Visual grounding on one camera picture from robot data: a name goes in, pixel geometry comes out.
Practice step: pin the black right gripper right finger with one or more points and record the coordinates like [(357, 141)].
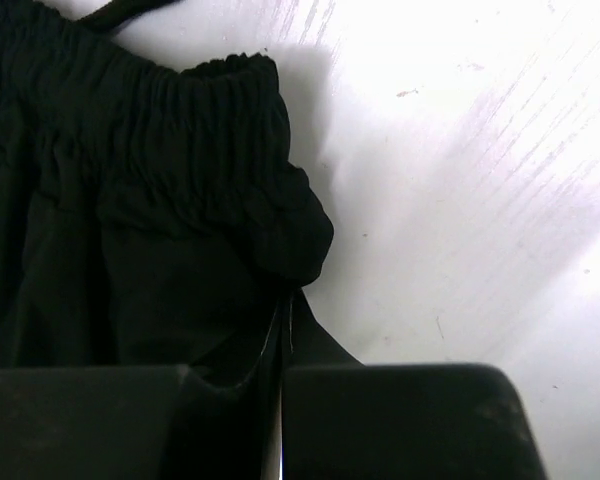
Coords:
[(304, 341)]

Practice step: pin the black trousers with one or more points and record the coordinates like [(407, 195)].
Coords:
[(146, 214)]

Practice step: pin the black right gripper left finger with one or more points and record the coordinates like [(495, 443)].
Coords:
[(235, 412)]

